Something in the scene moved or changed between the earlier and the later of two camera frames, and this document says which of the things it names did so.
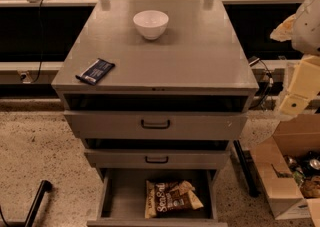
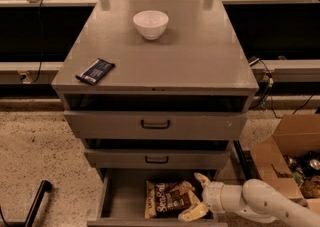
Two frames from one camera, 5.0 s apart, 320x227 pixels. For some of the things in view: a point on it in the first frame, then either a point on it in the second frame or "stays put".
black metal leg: [250, 180] stays put
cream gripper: [307, 27] -> [210, 195]
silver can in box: [315, 164] stays put
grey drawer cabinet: [166, 108] stays put
